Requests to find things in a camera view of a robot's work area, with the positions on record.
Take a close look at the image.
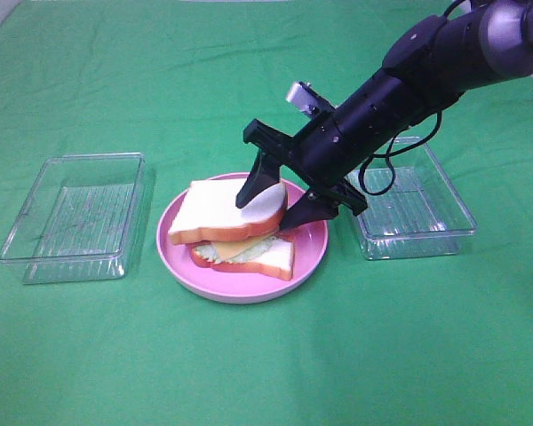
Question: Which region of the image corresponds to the green lettuce leaf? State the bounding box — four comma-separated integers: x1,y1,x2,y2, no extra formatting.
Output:
193,235,277,264

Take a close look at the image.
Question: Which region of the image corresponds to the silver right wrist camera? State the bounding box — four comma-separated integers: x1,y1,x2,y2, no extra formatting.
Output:
286,81,335,120

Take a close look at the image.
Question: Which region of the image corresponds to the clear plastic container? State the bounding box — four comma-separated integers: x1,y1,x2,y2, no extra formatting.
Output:
347,144,477,260
0,153,146,285

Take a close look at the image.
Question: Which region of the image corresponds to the yellow cheese slice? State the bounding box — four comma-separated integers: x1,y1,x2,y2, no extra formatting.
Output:
211,237,260,260

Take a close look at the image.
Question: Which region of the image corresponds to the green tablecloth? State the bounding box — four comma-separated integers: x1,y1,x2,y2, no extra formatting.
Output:
0,1,533,425

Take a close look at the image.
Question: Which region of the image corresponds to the bread slice top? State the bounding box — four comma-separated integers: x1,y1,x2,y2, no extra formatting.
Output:
168,178,288,245

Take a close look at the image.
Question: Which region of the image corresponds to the bread slice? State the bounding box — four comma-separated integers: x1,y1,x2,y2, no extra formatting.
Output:
168,178,288,245
189,235,295,280

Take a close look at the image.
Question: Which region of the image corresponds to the bread slice bottom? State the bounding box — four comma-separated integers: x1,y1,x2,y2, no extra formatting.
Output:
189,235,295,280

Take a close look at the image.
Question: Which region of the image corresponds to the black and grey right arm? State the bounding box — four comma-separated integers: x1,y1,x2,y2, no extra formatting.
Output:
235,1,533,230

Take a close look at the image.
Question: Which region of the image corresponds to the clear left plastic container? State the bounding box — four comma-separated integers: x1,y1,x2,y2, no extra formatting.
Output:
0,153,146,285

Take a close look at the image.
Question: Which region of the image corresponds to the clear right plastic container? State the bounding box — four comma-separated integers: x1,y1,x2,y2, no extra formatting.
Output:
347,144,477,260

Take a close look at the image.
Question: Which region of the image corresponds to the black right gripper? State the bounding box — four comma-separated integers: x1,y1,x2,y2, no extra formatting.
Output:
235,113,368,231

